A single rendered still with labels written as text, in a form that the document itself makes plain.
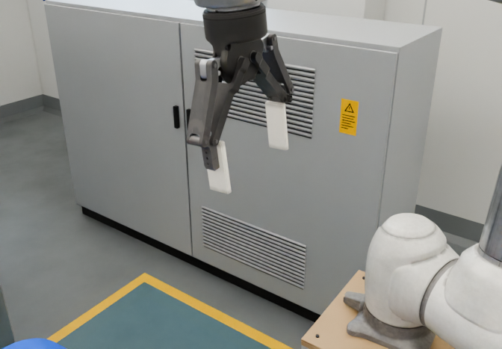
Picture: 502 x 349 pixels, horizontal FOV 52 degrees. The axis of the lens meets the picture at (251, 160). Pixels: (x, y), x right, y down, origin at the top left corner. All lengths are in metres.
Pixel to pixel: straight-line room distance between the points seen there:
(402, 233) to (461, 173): 2.39
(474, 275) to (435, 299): 0.10
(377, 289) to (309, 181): 1.24
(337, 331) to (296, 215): 1.26
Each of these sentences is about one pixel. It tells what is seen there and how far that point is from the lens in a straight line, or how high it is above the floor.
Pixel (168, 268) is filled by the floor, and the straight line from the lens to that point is 3.17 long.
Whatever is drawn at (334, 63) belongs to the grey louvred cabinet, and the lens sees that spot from 2.11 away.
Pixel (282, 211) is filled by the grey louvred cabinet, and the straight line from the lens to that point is 2.49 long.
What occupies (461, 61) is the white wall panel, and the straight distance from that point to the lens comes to 3.27.
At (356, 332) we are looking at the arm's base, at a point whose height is 1.03.
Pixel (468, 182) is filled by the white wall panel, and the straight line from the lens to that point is 3.47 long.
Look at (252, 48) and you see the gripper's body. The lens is 0.65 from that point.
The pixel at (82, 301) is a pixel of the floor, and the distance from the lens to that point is 3.04.
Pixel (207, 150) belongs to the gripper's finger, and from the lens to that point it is 0.61.
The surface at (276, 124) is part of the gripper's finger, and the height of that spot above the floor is 1.60.
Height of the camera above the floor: 1.86
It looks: 25 degrees down
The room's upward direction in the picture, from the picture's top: straight up
